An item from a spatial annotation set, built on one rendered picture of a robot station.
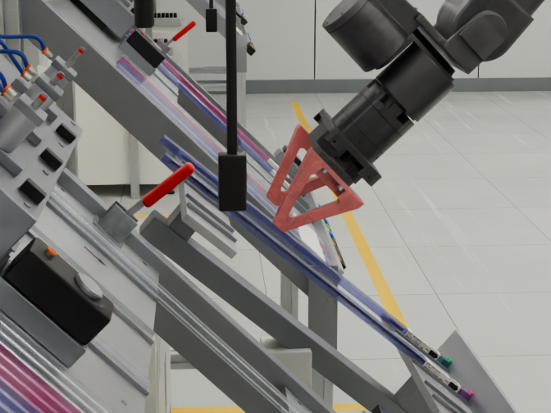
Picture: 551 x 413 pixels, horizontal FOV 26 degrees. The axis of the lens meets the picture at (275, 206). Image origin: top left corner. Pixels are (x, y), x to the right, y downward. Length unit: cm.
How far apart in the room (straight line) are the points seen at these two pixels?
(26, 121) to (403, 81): 37
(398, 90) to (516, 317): 303
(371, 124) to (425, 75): 6
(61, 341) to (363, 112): 39
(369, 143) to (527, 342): 281
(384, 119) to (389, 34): 8
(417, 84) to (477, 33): 7
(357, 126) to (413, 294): 319
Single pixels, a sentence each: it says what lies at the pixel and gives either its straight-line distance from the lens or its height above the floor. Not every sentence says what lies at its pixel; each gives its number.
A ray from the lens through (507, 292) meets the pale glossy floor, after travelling 434.
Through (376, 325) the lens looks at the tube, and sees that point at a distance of 151.
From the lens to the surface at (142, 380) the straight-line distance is 94.
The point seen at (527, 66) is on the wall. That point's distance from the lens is 897.
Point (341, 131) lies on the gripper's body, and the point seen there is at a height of 114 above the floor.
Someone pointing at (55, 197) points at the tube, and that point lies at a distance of 112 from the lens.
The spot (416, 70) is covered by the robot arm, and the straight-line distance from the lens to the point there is 109.
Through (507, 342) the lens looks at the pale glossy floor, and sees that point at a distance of 386.
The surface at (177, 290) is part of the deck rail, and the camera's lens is 122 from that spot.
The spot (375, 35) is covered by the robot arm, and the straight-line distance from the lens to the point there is 107.
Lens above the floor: 135
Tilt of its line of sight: 14 degrees down
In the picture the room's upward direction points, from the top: straight up
